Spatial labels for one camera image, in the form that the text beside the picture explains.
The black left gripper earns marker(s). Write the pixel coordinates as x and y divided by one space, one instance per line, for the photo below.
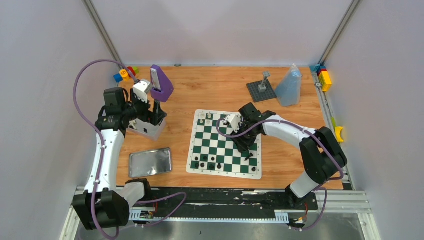
154 110

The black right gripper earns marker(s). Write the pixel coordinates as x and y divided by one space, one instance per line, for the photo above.
244 145

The silver tin box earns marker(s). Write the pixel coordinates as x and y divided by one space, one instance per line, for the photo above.
147 129

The silver tin lid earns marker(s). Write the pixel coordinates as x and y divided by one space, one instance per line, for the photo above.
150 162

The green white chess board mat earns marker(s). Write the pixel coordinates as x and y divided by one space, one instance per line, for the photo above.
210 153

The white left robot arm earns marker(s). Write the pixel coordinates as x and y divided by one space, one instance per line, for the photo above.
101 206

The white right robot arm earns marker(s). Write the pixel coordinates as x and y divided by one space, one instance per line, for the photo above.
322 155

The grey lego baseplate with tower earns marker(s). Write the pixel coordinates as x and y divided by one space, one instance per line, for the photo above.
261 90

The purple metronome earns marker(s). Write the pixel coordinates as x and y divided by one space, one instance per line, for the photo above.
162 86

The colourful toy block stack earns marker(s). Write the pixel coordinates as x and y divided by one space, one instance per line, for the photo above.
124 75

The blue plastic bag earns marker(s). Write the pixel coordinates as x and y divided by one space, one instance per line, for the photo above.
288 91

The yellow red blue duplo bricks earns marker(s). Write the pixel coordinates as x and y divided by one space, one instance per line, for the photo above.
323 76

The yellow curved block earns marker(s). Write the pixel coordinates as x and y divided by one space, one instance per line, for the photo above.
338 134

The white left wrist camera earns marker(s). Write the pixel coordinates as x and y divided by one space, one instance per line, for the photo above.
141 90

